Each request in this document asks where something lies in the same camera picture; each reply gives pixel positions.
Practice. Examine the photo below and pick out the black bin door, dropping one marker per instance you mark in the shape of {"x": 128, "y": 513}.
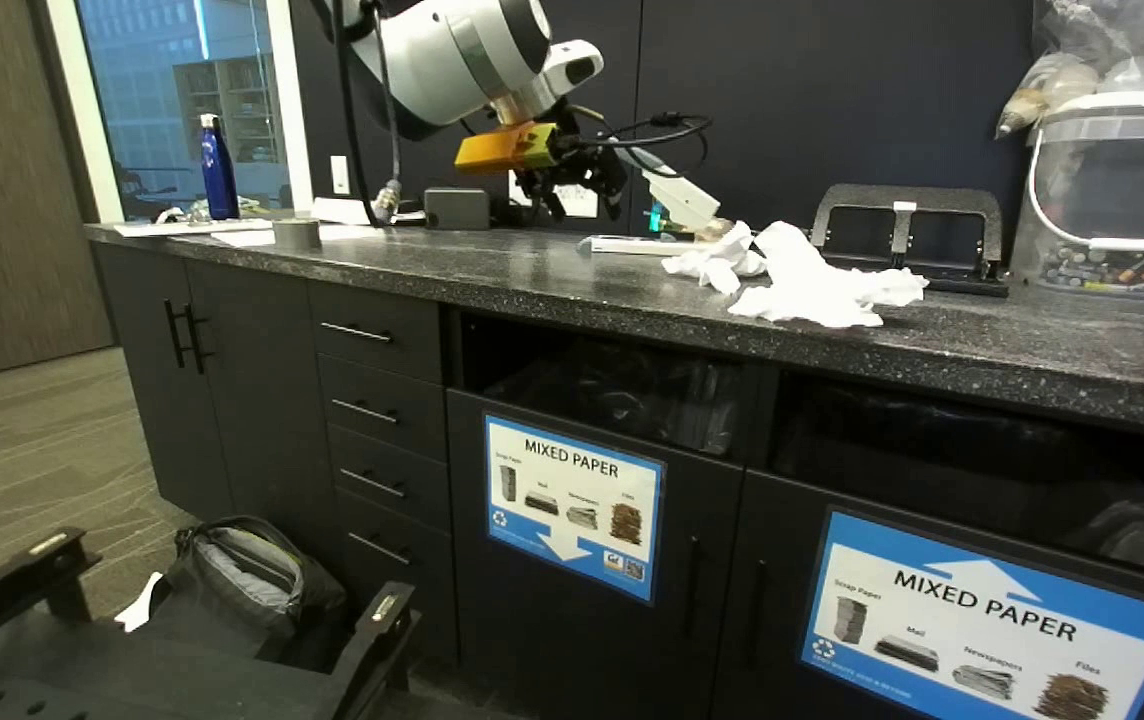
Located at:
{"x": 773, "y": 602}

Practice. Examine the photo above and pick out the white flat box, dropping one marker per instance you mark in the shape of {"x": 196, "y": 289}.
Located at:
{"x": 358, "y": 210}

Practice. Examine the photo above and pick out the white framed window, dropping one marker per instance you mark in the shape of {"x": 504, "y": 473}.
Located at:
{"x": 291, "y": 105}

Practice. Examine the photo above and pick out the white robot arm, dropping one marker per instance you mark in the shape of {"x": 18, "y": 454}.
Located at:
{"x": 464, "y": 53}

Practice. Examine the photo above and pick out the blue water bottle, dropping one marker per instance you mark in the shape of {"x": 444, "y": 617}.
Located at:
{"x": 216, "y": 164}

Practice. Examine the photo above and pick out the black grey backpack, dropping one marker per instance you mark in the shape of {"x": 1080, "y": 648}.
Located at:
{"x": 245, "y": 584}

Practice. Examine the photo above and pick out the crumpled clear plastic wrap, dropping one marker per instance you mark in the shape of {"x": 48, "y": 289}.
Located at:
{"x": 173, "y": 215}

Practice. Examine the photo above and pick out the white light switch plate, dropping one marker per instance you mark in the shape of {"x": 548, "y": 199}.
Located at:
{"x": 336, "y": 174}

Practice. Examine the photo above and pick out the white paper towel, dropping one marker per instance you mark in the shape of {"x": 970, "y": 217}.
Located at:
{"x": 714, "y": 263}

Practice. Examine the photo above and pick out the flat white paper sheet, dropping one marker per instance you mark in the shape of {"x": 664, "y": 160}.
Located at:
{"x": 245, "y": 236}
{"x": 165, "y": 228}

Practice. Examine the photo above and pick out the white teal stapler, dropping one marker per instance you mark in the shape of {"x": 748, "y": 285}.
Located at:
{"x": 686, "y": 203}

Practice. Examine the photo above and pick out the black recycling bin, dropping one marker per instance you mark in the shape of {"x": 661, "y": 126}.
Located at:
{"x": 575, "y": 642}

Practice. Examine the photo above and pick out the mixed paper sign down arrow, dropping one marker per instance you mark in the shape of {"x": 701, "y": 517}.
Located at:
{"x": 575, "y": 505}

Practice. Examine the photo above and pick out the white paper on floor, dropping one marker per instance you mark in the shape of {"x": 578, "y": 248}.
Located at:
{"x": 137, "y": 606}

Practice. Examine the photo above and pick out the black drawer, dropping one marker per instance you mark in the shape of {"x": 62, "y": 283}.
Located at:
{"x": 394, "y": 584}
{"x": 379, "y": 355}
{"x": 385, "y": 505}
{"x": 385, "y": 431}

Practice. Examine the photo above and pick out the clear plastic bag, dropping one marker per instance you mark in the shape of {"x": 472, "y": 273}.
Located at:
{"x": 1105, "y": 45}

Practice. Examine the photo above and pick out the black metal cart frame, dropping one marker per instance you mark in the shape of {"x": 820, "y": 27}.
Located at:
{"x": 196, "y": 683}

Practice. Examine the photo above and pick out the mixed paper sign up arrow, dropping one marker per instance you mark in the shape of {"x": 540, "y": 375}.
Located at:
{"x": 985, "y": 627}

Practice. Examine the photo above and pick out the clear plastic container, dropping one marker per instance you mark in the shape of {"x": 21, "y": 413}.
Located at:
{"x": 1117, "y": 187}

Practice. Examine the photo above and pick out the large crumpled white paper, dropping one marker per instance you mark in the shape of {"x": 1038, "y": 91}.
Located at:
{"x": 818, "y": 283}

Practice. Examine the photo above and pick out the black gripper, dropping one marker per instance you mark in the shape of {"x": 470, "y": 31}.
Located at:
{"x": 585, "y": 156}

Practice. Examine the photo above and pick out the black cabinet door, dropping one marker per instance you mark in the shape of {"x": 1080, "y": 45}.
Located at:
{"x": 146, "y": 403}
{"x": 257, "y": 413}

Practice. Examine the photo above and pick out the black trash bag liner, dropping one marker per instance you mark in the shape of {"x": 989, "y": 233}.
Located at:
{"x": 998, "y": 481}
{"x": 624, "y": 395}

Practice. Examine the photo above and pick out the small white wall plate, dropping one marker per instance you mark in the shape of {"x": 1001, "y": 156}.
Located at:
{"x": 513, "y": 188}

